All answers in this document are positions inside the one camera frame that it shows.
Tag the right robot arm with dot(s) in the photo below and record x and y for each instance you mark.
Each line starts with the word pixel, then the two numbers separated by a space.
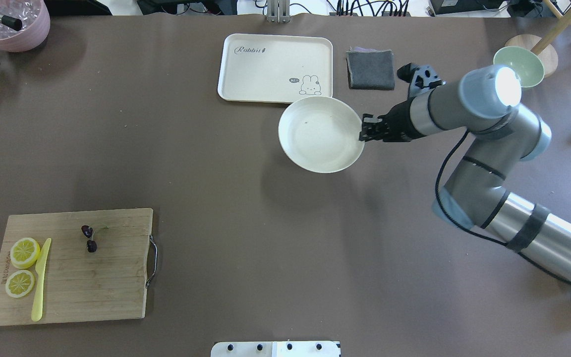
pixel 487 103

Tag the pink ice bowl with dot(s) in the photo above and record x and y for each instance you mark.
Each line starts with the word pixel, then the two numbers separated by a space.
pixel 24 24

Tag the bamboo cutting board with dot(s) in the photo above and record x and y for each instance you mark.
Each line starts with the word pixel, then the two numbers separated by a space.
pixel 109 284

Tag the cream round plate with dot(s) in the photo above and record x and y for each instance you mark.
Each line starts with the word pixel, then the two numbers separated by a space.
pixel 321 134

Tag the grey folded cloth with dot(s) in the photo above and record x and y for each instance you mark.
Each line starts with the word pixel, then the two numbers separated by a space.
pixel 370 69

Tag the aluminium frame post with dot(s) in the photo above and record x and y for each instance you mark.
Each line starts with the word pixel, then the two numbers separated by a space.
pixel 278 11

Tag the yellow plastic knife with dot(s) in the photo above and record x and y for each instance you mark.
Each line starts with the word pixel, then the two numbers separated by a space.
pixel 40 268

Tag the green bowl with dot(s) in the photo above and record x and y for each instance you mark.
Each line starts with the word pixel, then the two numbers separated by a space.
pixel 527 66

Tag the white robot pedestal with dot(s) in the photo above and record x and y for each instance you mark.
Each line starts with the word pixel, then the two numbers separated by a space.
pixel 277 349

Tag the lemon half inner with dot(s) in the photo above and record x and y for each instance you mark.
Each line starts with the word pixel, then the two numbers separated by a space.
pixel 24 253

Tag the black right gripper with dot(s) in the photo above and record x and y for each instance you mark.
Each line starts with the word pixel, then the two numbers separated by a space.
pixel 400 121

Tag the wooden glass stand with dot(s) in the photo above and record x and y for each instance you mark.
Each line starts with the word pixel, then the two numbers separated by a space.
pixel 542 46

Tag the cream rabbit tray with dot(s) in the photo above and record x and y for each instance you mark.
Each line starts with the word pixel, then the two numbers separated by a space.
pixel 275 68

